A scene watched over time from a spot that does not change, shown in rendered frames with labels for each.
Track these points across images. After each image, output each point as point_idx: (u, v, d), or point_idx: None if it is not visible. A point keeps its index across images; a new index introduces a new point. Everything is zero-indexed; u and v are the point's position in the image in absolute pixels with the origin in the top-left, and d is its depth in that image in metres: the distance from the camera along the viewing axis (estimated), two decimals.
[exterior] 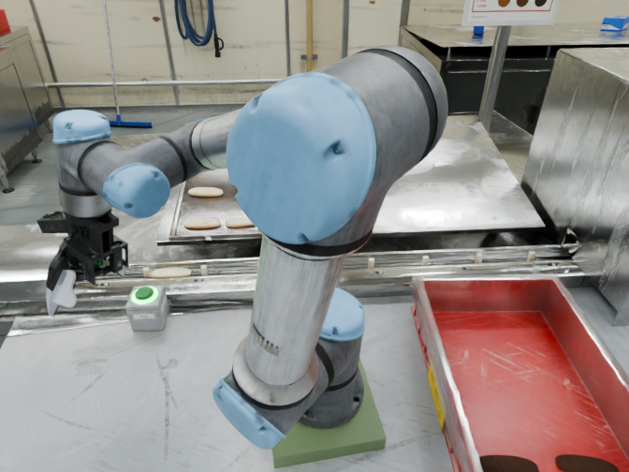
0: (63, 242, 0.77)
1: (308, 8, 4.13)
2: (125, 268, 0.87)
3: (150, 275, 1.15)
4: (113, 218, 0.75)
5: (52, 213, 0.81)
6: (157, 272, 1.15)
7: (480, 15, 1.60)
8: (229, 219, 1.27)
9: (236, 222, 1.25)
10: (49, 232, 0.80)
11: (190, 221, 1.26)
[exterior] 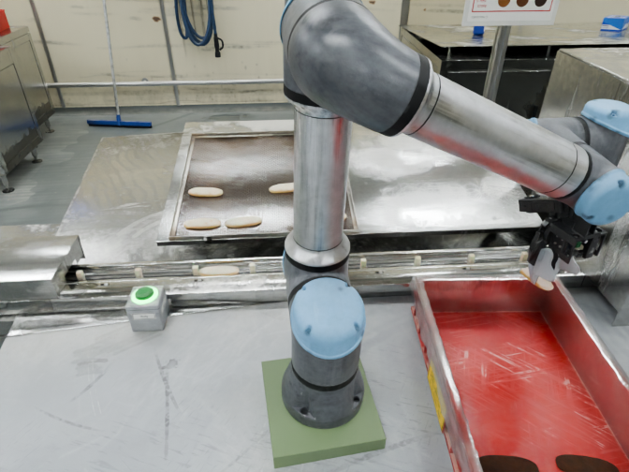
0: (545, 220, 0.86)
1: None
2: (571, 268, 0.90)
3: (198, 273, 1.16)
4: None
5: (533, 195, 0.92)
6: (206, 271, 1.16)
7: (480, 15, 1.60)
8: (229, 219, 1.27)
9: (236, 222, 1.25)
10: (528, 211, 0.91)
11: (190, 221, 1.26)
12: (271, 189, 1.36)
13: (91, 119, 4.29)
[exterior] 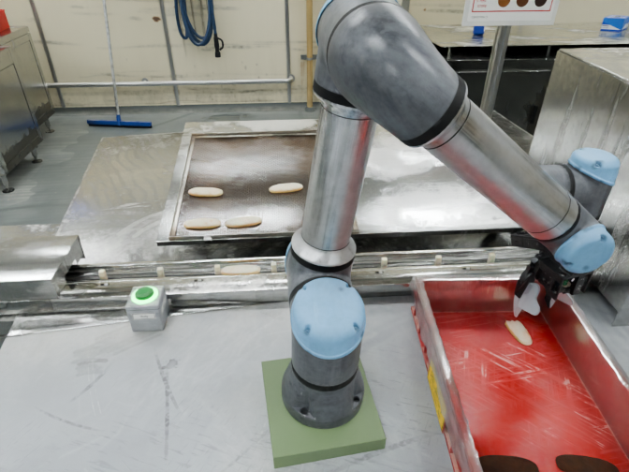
0: (534, 257, 0.90)
1: (308, 8, 4.13)
2: (565, 299, 0.94)
3: (221, 272, 1.16)
4: None
5: (525, 231, 0.96)
6: (227, 270, 1.16)
7: (480, 15, 1.60)
8: (229, 219, 1.27)
9: (236, 222, 1.25)
10: (519, 246, 0.95)
11: (190, 221, 1.26)
12: (271, 189, 1.36)
13: (91, 119, 4.29)
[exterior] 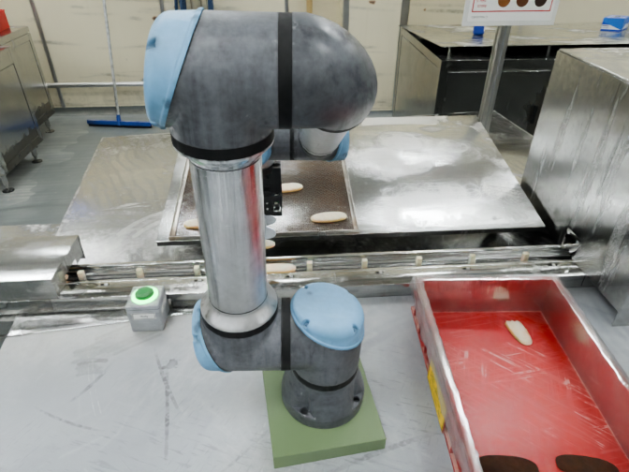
0: None
1: (308, 8, 4.13)
2: (269, 221, 1.13)
3: None
4: (279, 162, 1.03)
5: None
6: None
7: (480, 15, 1.60)
8: None
9: None
10: None
11: (190, 221, 1.26)
12: None
13: (91, 119, 4.29)
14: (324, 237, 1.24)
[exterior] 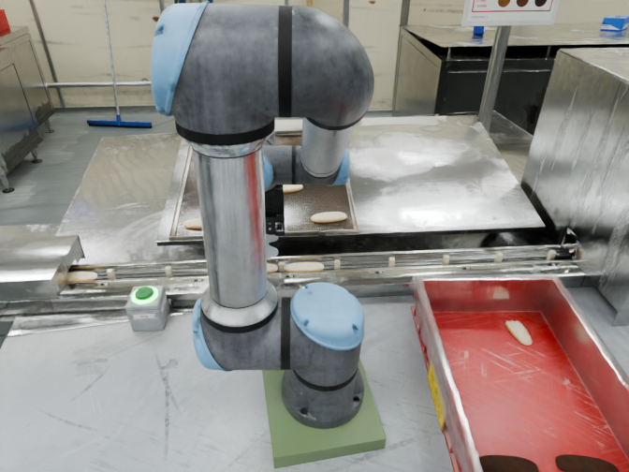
0: None
1: None
2: (270, 239, 1.16)
3: (285, 270, 1.17)
4: (281, 184, 1.05)
5: None
6: (292, 267, 1.17)
7: (480, 15, 1.60)
8: None
9: None
10: None
11: (190, 221, 1.26)
12: None
13: (91, 119, 4.29)
14: (324, 237, 1.24)
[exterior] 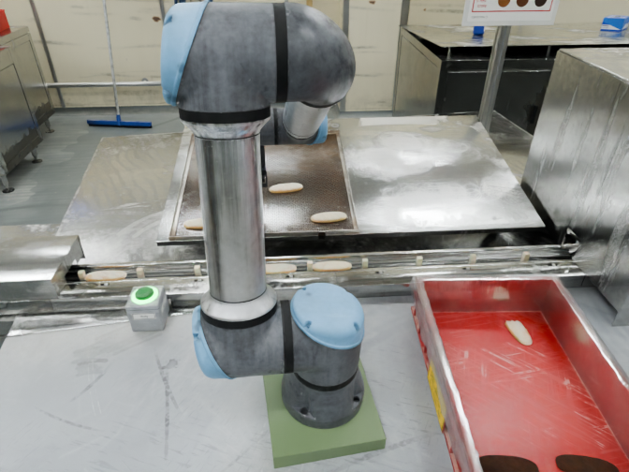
0: None
1: None
2: None
3: (314, 269, 1.17)
4: None
5: None
6: (320, 266, 1.17)
7: (480, 15, 1.60)
8: None
9: None
10: None
11: (190, 221, 1.26)
12: (271, 189, 1.36)
13: (91, 119, 4.29)
14: (324, 237, 1.24)
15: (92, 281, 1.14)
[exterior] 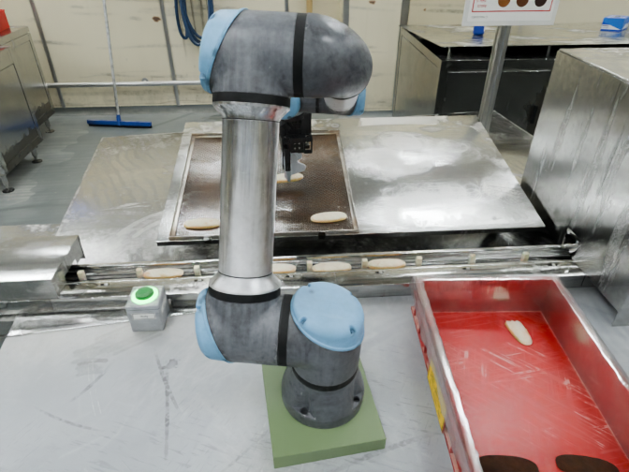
0: (283, 140, 1.23)
1: (308, 8, 4.13)
2: (296, 156, 1.35)
3: (368, 266, 1.18)
4: None
5: None
6: (375, 263, 1.18)
7: (480, 15, 1.60)
8: None
9: None
10: None
11: (190, 221, 1.26)
12: None
13: (91, 119, 4.29)
14: (324, 237, 1.24)
15: (150, 278, 1.14)
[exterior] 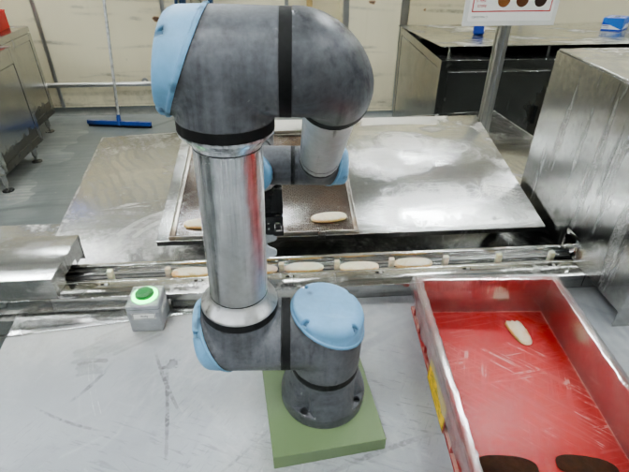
0: None
1: None
2: (270, 239, 1.16)
3: (395, 265, 1.18)
4: (280, 184, 1.05)
5: None
6: (402, 262, 1.18)
7: (480, 15, 1.60)
8: (289, 264, 1.18)
9: (296, 267, 1.17)
10: None
11: (190, 221, 1.26)
12: None
13: (91, 119, 4.29)
14: (324, 237, 1.24)
15: (179, 277, 1.15)
